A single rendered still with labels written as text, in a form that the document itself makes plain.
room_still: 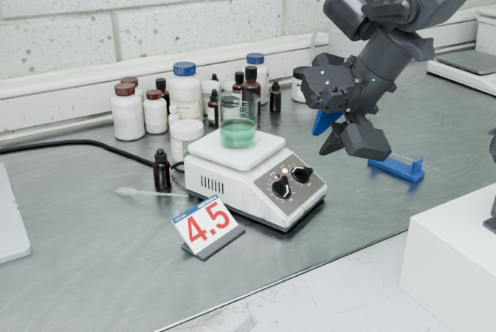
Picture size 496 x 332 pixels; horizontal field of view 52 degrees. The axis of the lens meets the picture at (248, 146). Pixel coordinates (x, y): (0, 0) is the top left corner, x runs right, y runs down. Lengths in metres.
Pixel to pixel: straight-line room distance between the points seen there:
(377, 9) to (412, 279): 0.33
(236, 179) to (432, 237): 0.30
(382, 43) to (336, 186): 0.32
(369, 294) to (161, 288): 0.26
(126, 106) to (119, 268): 0.40
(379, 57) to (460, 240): 0.23
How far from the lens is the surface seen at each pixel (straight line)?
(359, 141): 0.64
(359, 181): 0.91
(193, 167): 0.81
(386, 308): 0.67
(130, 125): 1.05
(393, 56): 0.65
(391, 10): 0.61
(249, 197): 0.76
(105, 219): 0.82
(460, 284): 0.62
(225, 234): 0.75
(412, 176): 0.93
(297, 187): 0.79
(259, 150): 0.80
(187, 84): 1.07
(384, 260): 0.74
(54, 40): 1.15
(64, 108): 1.14
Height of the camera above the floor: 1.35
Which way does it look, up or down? 26 degrees down
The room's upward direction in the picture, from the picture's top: straight up
